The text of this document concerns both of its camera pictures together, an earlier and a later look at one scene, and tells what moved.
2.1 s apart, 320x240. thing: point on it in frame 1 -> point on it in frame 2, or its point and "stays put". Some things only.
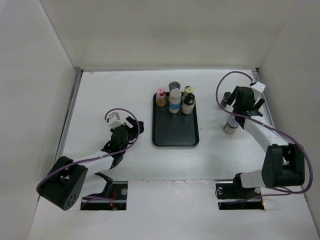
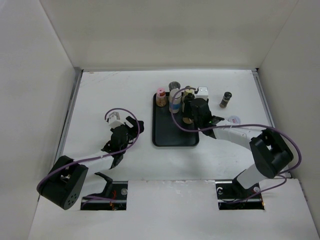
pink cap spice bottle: (161, 97) stays put
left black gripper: (137, 129) stays put
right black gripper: (257, 106) -> (207, 100)
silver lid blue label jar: (174, 101) stays put
